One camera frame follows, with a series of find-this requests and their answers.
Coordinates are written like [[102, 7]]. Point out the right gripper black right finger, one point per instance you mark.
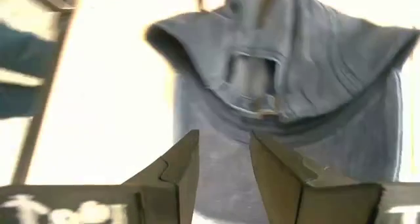
[[295, 197]]

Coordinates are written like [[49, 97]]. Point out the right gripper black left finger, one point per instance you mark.
[[170, 191]]

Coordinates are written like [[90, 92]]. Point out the dark blue cap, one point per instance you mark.
[[311, 69]]

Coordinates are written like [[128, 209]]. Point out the blue fabric object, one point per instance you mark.
[[19, 53]]

